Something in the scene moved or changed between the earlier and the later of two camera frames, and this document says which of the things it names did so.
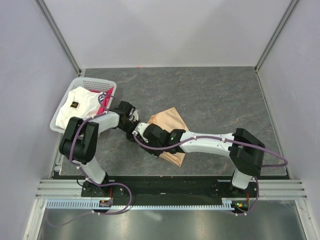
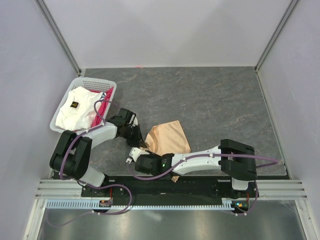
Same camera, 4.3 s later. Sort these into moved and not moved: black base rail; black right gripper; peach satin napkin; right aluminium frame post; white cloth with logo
Moved: black right gripper; peach satin napkin
Not moved: right aluminium frame post; white cloth with logo; black base rail
